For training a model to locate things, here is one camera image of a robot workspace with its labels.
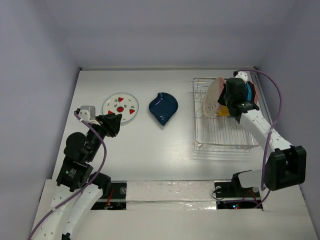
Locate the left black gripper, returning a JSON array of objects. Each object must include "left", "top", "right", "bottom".
[{"left": 86, "top": 112, "right": 122, "bottom": 161}]

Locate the teal dotted plate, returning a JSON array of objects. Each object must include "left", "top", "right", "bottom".
[{"left": 245, "top": 81, "right": 253, "bottom": 102}]

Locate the yellow dotted plate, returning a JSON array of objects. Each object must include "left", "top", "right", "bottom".
[{"left": 217, "top": 105, "right": 230, "bottom": 117}]

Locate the white watermelon pattern plate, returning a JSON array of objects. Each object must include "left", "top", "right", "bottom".
[{"left": 102, "top": 92, "right": 139, "bottom": 124}]

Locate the pink dotted plate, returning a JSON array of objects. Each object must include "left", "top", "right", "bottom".
[{"left": 249, "top": 81, "right": 259, "bottom": 104}]

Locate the cream and pink plate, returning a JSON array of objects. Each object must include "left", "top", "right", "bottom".
[{"left": 202, "top": 77, "right": 225, "bottom": 117}]

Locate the dark blue leaf plate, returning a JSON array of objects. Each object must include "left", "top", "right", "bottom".
[{"left": 148, "top": 92, "right": 179, "bottom": 126}]

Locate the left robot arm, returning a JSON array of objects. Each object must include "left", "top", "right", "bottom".
[{"left": 28, "top": 106, "right": 122, "bottom": 240}]

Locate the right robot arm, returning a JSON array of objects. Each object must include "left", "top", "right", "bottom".
[{"left": 218, "top": 77, "right": 307, "bottom": 196}]

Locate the silver foil strip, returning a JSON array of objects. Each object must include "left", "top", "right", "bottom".
[{"left": 125, "top": 180, "right": 217, "bottom": 211}]

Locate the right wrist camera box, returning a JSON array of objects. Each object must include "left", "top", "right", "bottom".
[{"left": 233, "top": 70, "right": 249, "bottom": 83}]

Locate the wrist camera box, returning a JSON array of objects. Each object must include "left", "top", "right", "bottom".
[
  {"left": 75, "top": 105, "right": 96, "bottom": 122},
  {"left": 233, "top": 70, "right": 249, "bottom": 83}
]

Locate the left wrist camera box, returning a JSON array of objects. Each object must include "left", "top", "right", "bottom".
[{"left": 75, "top": 105, "right": 96, "bottom": 122}]

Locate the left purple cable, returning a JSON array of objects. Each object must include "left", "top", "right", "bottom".
[{"left": 27, "top": 109, "right": 108, "bottom": 240}]

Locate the metal rail at wall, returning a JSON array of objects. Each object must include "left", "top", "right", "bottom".
[{"left": 250, "top": 72, "right": 273, "bottom": 125}]

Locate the wire dish rack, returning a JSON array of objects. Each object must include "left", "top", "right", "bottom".
[{"left": 192, "top": 77, "right": 259, "bottom": 152}]

